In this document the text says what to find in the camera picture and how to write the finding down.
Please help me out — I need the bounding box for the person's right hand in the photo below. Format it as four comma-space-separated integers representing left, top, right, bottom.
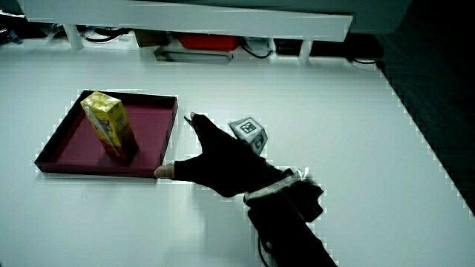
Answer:
154, 112, 302, 202

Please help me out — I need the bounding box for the yellow ice redtea carton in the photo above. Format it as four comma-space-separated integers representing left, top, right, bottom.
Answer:
80, 90, 140, 161

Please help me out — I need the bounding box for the person's right forearm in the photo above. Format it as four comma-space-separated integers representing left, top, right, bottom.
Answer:
243, 168, 338, 267

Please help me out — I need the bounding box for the maroon square tray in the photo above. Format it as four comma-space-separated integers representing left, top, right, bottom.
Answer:
34, 89, 179, 179

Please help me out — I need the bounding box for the red box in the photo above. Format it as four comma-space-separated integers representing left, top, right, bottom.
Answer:
177, 33, 240, 52

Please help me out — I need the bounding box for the black box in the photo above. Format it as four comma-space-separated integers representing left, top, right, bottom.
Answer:
274, 37, 304, 57

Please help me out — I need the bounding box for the brown cardboard box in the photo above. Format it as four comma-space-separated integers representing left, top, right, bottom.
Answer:
134, 29, 172, 48

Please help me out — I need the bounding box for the white raised shelf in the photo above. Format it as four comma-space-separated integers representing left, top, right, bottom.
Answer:
17, 0, 354, 62

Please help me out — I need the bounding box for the thin black glove cable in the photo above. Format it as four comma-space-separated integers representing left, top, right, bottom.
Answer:
257, 237, 272, 267

